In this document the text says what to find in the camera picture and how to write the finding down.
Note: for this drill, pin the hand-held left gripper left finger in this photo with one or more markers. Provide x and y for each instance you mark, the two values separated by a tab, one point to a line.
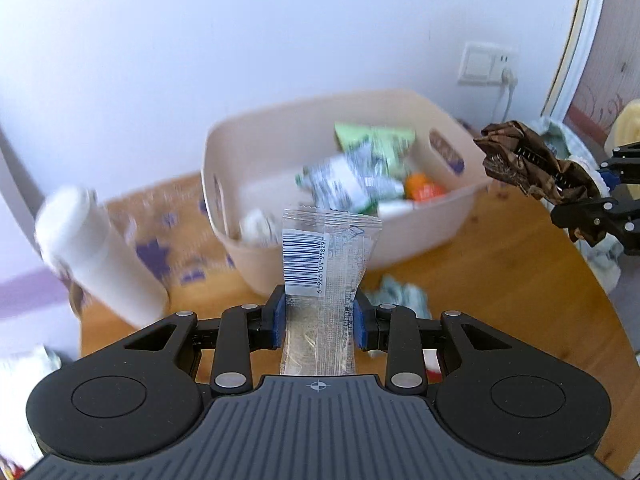
279	320

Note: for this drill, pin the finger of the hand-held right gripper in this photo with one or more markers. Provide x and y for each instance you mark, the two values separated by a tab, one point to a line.
625	165
600	215

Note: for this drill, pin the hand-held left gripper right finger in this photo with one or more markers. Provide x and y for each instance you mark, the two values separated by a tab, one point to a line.
359	325

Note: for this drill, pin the clear packet with barcode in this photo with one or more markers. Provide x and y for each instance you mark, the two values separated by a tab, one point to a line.
320	270

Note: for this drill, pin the beige plastic storage bin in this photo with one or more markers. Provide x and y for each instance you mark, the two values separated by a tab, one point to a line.
410	240

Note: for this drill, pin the green white snack packet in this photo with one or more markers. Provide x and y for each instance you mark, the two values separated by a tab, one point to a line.
340	180

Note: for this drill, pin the small orange box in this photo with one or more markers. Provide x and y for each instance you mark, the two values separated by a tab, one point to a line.
425	190

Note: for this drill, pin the large green snack bag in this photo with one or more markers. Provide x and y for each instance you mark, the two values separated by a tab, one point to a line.
385	145

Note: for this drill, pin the wooden desktop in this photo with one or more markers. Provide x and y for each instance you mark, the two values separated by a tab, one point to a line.
500	285

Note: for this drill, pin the yellow cloth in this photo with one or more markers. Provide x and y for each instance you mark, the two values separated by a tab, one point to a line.
625	130

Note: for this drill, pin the pale green clothes bundle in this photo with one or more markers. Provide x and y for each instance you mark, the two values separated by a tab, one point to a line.
602	260

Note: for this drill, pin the light blue scrunchie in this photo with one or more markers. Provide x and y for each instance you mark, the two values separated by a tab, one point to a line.
400	292

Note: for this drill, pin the red white fluffy hair band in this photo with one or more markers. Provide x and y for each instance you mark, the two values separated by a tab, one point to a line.
432	362

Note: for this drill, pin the brown patterned panel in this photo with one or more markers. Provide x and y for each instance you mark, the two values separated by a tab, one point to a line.
615	50

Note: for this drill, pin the white plug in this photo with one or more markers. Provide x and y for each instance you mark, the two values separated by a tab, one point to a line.
509	77

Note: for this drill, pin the purple flower patterned table mat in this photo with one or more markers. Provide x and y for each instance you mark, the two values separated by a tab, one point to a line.
150	250

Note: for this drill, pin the white thermos bottle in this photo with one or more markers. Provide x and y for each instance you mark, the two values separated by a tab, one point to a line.
100	255

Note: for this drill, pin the wooden chair back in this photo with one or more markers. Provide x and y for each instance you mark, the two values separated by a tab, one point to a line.
75	300

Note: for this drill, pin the lilac bed headboard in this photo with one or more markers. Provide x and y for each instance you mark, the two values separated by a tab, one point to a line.
25	285

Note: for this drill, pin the white door frame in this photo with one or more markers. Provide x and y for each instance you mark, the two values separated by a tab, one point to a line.
575	35

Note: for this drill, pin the white wall switch socket panel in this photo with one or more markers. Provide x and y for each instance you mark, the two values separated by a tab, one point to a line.
480	62

